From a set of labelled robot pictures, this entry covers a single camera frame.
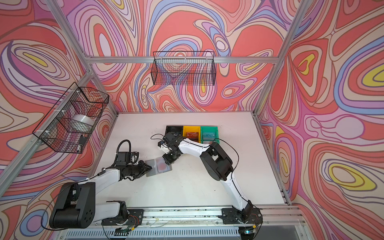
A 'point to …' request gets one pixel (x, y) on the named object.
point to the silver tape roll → (84, 119)
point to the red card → (193, 136)
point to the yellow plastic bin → (192, 129)
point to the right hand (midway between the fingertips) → (168, 164)
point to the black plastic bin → (177, 131)
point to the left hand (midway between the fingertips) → (152, 167)
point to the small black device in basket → (82, 140)
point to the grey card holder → (158, 165)
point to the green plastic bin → (209, 134)
